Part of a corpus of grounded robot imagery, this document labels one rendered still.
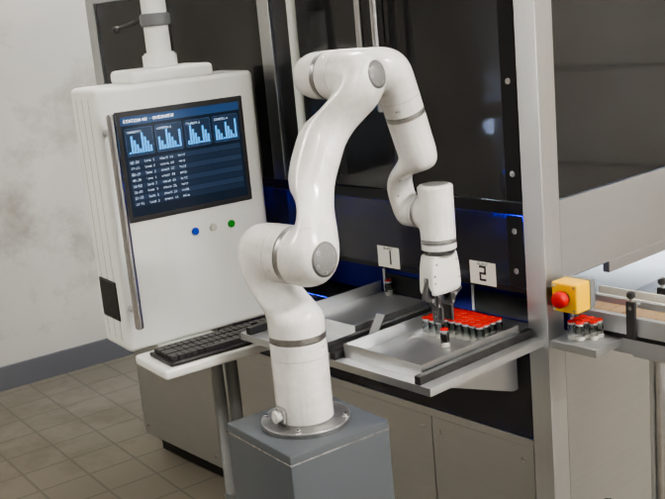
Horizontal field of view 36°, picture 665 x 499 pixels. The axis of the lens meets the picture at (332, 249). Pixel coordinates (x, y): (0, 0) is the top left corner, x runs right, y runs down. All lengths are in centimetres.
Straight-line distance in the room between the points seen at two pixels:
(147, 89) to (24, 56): 239
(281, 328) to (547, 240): 73
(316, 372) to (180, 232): 100
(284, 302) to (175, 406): 199
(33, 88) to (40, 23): 32
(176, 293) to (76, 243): 243
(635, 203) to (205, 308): 126
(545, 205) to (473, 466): 79
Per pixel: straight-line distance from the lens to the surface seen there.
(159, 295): 296
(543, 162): 241
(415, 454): 298
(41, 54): 526
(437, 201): 235
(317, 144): 205
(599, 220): 262
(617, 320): 251
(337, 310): 284
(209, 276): 303
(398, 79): 222
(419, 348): 249
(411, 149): 228
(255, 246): 205
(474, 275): 261
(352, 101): 205
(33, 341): 539
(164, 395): 406
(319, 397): 210
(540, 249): 245
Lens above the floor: 170
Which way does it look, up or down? 13 degrees down
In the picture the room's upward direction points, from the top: 5 degrees counter-clockwise
